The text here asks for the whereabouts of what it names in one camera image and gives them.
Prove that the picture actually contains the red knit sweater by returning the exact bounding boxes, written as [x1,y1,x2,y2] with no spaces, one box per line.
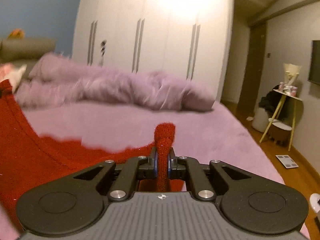
[0,79,186,230]

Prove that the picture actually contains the white bathroom scale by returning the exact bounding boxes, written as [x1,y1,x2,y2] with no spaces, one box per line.
[276,155,299,169]

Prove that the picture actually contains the brown round stool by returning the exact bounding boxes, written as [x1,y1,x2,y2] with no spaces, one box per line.
[268,122,292,145]

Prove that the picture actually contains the white cylindrical bin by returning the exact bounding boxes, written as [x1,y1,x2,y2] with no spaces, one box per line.
[252,107,269,133]

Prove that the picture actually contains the black garment on bin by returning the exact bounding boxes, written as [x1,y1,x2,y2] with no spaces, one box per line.
[258,90,282,117]

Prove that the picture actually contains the dark wooden door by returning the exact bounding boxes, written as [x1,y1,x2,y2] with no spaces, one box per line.
[237,23,267,114]

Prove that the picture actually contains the yellow leg side table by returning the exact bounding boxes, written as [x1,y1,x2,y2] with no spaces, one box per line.
[259,89,303,152]

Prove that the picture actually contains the pink cups on table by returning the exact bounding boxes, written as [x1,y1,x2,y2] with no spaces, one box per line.
[278,82,298,97]

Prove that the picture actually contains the purple fluffy duvet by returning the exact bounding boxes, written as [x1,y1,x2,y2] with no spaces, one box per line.
[15,53,215,112]

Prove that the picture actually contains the cream flower bouquet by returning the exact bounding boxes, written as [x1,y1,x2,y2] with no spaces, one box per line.
[283,63,302,86]

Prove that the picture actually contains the pink plush toy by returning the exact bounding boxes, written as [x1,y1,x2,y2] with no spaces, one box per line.
[0,63,27,93]

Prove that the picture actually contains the grey upholstered headboard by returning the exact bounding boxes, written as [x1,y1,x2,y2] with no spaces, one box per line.
[1,37,56,80]

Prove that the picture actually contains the dark charm on wardrobe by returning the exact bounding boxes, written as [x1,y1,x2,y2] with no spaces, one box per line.
[100,40,107,66]

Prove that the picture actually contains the orange plush toy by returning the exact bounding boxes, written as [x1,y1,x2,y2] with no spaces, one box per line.
[7,29,25,40]

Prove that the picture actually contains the white wardrobe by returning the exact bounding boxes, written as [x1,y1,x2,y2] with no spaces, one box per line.
[72,0,234,100]

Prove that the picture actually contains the wall mounted black television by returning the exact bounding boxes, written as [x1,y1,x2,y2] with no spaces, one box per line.
[308,40,320,85]

